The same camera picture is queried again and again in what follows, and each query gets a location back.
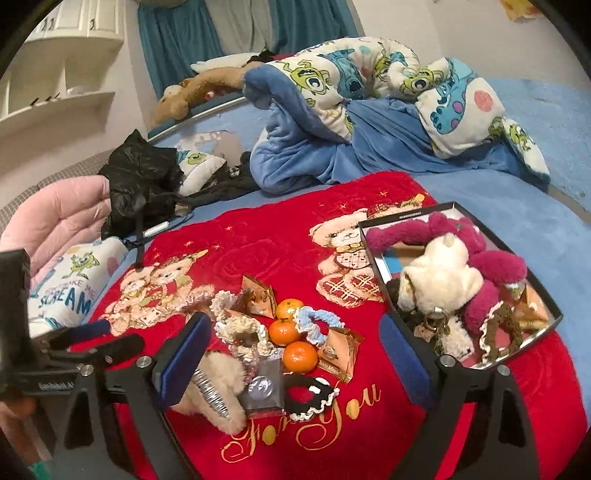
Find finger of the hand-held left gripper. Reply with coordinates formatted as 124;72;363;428
48;320;112;352
60;335;145;365

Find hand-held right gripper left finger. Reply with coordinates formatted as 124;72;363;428
51;313;211;480

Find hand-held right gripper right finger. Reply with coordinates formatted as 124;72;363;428
379;314;539;480

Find white plush toy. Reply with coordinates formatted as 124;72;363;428
397;233;485;312

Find black shallow box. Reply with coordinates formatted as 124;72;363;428
358;200;564;370

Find brown scrunchie cream lace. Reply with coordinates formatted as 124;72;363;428
479;300;525;363

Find pink plush bear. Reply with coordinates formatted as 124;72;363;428
367;212;527;330

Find gold pyramid packet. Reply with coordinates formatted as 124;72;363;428
240;275;278;319
318;328;365;384
505;281;555;330

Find person's left hand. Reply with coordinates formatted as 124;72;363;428
0;397;38;467

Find beige furry hair claw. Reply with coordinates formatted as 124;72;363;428
173;351;247;435

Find large monster print pillow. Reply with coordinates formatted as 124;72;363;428
28;236;127;328

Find dark sachet packet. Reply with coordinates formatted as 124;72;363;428
242;357;287;411

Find mandarin orange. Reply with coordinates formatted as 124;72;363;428
281;340;319;374
268;319;300;347
276;298;306;320

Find blue scrunchie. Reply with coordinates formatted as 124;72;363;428
295;305;345;349

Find black scrunchie white lace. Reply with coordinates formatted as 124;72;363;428
281;373;341;422

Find pink padded jacket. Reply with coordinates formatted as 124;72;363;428
0;175;114;278

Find white pen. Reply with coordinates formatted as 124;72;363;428
141;220;174;238

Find black plastic bag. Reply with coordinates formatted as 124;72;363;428
98;129;195;241

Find grey fabric headboard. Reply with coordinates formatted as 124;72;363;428
0;152;112;222

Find red bear print blanket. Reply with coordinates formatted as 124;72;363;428
85;171;583;480

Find black clothes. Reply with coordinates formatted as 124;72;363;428
185;164;259;206

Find small monster print pillow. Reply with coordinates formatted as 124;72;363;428
175;148;227;197

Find brown plush toy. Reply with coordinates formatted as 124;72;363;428
154;67;259;125

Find white shelf cabinet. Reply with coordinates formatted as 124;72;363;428
0;0;125;139

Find monster print quilt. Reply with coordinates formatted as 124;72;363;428
245;37;552;195

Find white pillow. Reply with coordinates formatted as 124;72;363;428
191;52;259;75

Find teal curtain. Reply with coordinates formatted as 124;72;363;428
268;0;361;54
137;0;227;100

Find grey curtain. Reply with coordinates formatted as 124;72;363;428
203;0;278;61

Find pink bead bracelet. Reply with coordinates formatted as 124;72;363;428
231;342;282;374

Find yellow wall poster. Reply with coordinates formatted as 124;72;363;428
501;0;546;21

